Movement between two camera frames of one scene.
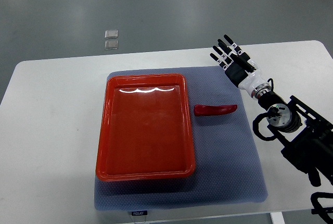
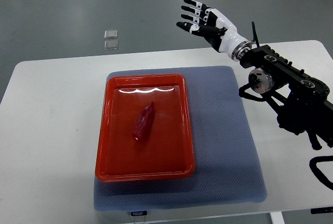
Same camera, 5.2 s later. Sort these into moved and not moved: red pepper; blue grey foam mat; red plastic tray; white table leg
Moved: red pepper
Not moved: blue grey foam mat; white table leg; red plastic tray
